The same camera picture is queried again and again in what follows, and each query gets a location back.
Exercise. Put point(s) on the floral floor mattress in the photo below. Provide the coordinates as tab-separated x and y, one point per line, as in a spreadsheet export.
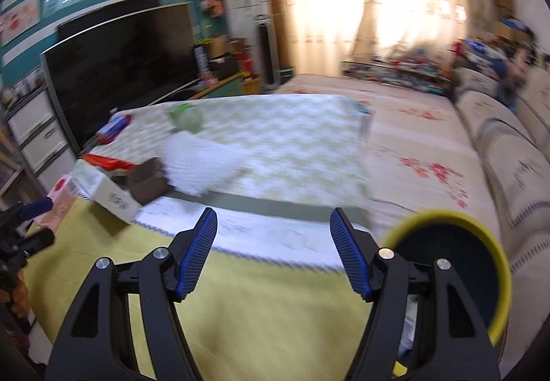
418	155

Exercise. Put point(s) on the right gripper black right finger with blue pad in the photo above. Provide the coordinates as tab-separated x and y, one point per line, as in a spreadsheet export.
451	340

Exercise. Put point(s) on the low shelf with books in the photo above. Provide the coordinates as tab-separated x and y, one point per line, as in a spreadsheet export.
400	76

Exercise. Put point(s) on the black flat screen television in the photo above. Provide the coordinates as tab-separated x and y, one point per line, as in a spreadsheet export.
121	64

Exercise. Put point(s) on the cardboard boxes stack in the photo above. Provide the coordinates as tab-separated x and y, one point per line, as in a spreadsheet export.
505	13

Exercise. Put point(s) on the brown small box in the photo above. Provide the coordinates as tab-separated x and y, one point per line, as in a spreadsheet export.
148	181

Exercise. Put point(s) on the red snack wrapper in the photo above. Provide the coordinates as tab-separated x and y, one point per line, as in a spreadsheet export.
108	164

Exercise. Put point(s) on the blue red small pack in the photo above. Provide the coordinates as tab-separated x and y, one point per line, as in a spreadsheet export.
108	132

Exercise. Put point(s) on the white paper box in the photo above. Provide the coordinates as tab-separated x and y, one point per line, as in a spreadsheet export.
103	191

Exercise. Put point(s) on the beige sectional sofa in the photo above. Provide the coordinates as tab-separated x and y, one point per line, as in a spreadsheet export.
513	145

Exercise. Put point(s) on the black tower fan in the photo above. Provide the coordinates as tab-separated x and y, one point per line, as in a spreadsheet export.
268	49

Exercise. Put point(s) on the black bin yellow rim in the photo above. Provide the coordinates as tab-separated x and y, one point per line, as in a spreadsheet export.
472	250

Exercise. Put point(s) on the green tape roll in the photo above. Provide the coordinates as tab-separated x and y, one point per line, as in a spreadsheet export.
187	117

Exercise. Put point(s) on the white drawer cabinet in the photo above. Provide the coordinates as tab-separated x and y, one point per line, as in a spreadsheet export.
40	138

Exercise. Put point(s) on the pile of plush toys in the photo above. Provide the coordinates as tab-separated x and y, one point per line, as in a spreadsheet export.
510	47

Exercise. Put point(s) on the beige chevron table cloth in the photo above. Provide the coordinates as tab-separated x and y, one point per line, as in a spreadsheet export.
303	161

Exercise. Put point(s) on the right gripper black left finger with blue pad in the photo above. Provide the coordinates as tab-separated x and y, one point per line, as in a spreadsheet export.
95	340

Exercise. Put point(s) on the pink tissue pack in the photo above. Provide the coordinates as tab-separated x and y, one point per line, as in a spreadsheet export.
63	196

